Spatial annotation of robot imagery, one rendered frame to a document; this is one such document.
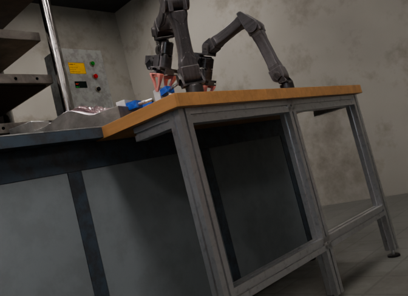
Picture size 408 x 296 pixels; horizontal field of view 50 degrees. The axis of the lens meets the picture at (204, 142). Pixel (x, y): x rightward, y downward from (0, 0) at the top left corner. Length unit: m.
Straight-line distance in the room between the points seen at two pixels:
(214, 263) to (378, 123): 3.13
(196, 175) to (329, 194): 3.35
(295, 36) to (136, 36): 2.48
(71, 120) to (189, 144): 0.54
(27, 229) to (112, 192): 0.31
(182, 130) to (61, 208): 0.45
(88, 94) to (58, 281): 1.50
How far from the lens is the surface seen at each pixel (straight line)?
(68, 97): 2.46
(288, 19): 4.63
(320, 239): 1.67
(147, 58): 1.91
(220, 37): 2.19
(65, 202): 1.43
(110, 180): 1.53
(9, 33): 2.56
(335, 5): 4.40
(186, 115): 1.25
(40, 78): 2.50
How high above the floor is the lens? 0.56
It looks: 4 degrees up
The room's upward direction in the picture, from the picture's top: 14 degrees counter-clockwise
